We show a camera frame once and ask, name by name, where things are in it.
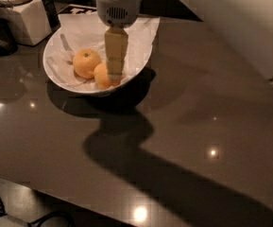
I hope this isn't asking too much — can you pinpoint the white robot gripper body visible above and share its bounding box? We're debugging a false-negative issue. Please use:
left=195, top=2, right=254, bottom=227
left=95, top=0, right=142, bottom=28

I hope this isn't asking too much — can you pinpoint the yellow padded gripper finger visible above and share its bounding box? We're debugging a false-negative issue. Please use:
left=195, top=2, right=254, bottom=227
left=105, top=26, right=128, bottom=80

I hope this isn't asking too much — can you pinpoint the orange fruit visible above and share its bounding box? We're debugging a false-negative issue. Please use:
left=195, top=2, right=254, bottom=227
left=73, top=48, right=102, bottom=79
left=94, top=62, right=121, bottom=90

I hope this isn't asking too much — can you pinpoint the white ceramic bowl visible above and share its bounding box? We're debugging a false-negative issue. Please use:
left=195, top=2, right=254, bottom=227
left=42, top=9, right=154, bottom=98

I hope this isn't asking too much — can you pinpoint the white paper napkin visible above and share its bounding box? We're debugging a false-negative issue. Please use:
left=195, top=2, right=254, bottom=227
left=45, top=12, right=161, bottom=92

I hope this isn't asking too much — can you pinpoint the black printed card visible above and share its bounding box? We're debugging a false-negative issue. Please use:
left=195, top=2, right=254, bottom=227
left=59, top=4, right=96, bottom=14

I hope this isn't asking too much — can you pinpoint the white square ceramic jar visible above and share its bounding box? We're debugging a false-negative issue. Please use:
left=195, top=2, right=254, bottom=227
left=0, top=0, right=51, bottom=46

